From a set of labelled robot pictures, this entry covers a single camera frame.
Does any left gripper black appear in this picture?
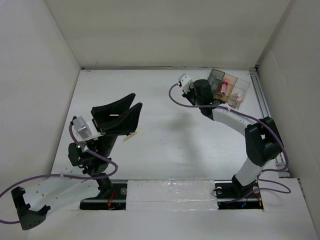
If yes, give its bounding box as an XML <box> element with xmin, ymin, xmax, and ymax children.
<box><xmin>90</xmin><ymin>94</ymin><xmax>140</xmax><ymax>159</ymax></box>

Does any pale yellow pen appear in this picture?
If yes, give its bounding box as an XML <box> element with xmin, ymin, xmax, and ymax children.
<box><xmin>123</xmin><ymin>128</ymin><xmax>142</xmax><ymax>142</ymax></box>

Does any pink pencil sharpener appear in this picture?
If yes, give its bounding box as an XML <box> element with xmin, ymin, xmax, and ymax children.
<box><xmin>236</xmin><ymin>96</ymin><xmax>243</xmax><ymax>102</ymax></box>

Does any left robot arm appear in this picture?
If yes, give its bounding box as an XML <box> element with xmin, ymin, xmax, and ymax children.
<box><xmin>10</xmin><ymin>93</ymin><xmax>143</xmax><ymax>231</ymax></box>

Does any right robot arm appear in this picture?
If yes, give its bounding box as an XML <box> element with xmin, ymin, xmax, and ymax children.
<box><xmin>178</xmin><ymin>76</ymin><xmax>284</xmax><ymax>198</ymax></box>

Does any clear plastic desk organizer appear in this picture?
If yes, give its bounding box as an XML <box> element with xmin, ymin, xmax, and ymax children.
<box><xmin>207</xmin><ymin>69</ymin><xmax>251</xmax><ymax>110</ymax></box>

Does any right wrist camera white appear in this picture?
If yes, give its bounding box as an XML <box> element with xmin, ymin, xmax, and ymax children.
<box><xmin>178</xmin><ymin>73</ymin><xmax>193</xmax><ymax>94</ymax></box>

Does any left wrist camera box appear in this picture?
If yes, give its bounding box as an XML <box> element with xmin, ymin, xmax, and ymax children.
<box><xmin>71</xmin><ymin>116</ymin><xmax>101</xmax><ymax>141</ymax></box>

